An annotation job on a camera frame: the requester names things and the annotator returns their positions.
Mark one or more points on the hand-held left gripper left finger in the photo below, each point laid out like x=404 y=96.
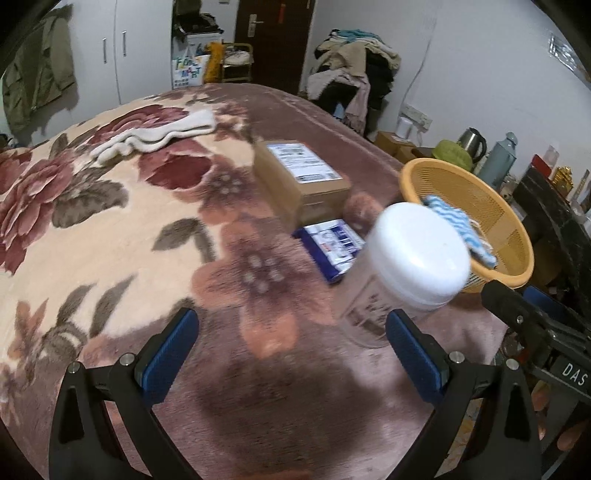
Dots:
x=171 y=350

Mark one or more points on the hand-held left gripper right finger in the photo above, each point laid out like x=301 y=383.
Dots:
x=415 y=357

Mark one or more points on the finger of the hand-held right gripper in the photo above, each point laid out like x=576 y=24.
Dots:
x=508 y=304
x=542 y=297

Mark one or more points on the yellow plastic basket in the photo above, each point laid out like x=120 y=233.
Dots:
x=503 y=230

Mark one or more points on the blue white striped cloth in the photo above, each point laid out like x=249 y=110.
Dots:
x=457 y=221

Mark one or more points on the person's right hand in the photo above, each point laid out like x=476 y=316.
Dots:
x=572 y=434

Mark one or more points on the golden ornament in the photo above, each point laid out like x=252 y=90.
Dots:
x=563 y=181

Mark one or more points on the red box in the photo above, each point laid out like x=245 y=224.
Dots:
x=541 y=166

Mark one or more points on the clear jar white lid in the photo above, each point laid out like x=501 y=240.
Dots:
x=420 y=249

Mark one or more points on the grey blue thermos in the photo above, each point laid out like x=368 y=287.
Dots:
x=498 y=161

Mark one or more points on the steel electric kettle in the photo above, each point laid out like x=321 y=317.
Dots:
x=472 y=144

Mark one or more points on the dark blue white packet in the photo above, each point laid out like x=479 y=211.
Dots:
x=330 y=244

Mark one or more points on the small cardboard box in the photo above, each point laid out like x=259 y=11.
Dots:
x=392 y=145

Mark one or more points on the white paper roll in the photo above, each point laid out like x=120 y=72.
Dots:
x=404 y=128

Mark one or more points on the brown cardboard box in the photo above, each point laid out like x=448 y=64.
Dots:
x=300 y=184

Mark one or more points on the white fuzzy cloth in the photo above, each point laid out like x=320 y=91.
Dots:
x=157 y=134

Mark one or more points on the pile of clothes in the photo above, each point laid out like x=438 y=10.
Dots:
x=355 y=69

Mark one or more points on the white printed bag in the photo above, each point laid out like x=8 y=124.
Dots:
x=187 y=71

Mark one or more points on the yellow garment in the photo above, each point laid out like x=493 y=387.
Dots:
x=213 y=62

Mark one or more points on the small shoe rack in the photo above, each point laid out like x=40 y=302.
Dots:
x=238 y=62

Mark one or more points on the white wardrobe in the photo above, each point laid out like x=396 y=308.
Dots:
x=138 y=46

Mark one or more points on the green hooded jacket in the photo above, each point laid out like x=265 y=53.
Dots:
x=37 y=69

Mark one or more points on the brown door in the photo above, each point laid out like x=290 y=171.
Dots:
x=277 y=37

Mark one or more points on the dark clothes heap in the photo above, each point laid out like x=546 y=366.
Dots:
x=196 y=18

